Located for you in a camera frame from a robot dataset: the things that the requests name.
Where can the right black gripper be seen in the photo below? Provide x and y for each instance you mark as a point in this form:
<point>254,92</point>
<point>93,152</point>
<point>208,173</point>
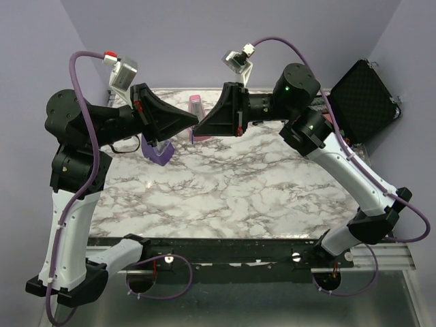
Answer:
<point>229,116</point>

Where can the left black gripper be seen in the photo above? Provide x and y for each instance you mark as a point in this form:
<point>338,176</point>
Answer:
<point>172,120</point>

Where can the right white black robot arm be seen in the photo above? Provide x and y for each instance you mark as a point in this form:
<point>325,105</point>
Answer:
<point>309,133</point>

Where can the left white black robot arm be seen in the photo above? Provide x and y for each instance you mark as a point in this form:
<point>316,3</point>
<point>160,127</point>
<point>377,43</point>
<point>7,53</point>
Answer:
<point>79,170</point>

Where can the pink metronome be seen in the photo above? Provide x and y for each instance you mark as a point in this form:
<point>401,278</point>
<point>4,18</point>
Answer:
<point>196,107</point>

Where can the purple metronome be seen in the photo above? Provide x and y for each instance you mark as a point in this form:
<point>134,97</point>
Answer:
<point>160,154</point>

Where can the grey purple chip stack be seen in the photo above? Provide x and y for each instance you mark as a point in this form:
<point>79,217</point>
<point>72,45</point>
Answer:
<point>320,108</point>

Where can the black poker chip case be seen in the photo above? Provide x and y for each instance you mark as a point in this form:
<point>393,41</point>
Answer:
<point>362,105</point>

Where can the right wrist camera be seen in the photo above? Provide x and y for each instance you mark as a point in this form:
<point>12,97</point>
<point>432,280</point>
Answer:
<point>239,62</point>

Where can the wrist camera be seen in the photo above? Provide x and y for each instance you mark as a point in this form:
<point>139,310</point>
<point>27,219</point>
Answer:
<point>124,70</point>
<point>239,62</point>

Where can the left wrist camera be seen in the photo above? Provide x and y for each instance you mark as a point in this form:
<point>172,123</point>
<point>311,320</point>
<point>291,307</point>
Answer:
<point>124,70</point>

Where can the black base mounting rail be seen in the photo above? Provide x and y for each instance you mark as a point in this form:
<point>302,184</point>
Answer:
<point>233,260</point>

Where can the aluminium frame extrusion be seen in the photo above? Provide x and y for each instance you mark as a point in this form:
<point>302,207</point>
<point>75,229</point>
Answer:
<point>390,257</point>

